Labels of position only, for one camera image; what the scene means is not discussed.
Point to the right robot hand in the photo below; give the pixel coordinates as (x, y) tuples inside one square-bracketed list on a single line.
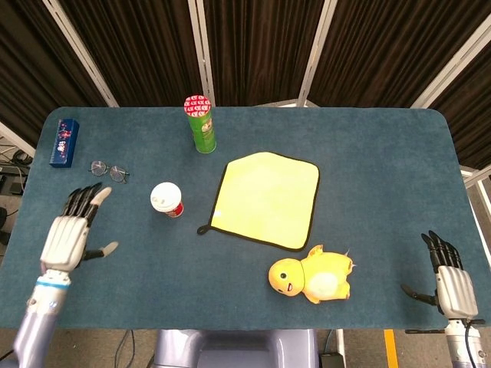
[(456, 291)]

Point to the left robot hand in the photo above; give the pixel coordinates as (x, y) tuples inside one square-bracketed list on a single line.
[(65, 239)]

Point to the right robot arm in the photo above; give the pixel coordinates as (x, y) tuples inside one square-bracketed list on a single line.
[(458, 341)]

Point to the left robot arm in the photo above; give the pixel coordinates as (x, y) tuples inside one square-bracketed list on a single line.
[(38, 322)]

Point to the red paper cup white lid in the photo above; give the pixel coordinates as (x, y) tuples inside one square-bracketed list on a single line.
[(165, 197)]

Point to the thin-framed eyeglasses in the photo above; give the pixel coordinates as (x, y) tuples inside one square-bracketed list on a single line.
[(98, 168)]

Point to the blue patterned box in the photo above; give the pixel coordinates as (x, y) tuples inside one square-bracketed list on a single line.
[(64, 143)]

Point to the yellow plush duck toy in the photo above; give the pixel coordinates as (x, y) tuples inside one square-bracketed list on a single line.
[(322, 280)]

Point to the black adapter box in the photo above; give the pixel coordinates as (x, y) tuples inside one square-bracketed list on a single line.
[(331, 361)]

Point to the blue felt table cover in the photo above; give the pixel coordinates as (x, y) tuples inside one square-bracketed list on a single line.
[(364, 172)]

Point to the green chip can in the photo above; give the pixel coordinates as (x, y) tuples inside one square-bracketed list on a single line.
[(203, 134)]

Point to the dark brown curtain panel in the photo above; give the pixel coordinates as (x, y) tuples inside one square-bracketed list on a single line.
[(27, 57), (138, 50), (391, 46), (261, 50), (472, 115)]

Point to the grey robot torso base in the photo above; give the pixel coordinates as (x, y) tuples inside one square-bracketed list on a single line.
[(238, 349)]

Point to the yellow cloth black trim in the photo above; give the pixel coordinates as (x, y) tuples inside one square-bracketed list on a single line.
[(268, 199)]

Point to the white partition frame post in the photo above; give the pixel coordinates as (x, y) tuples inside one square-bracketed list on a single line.
[(317, 53), (80, 53), (202, 53), (452, 71)]

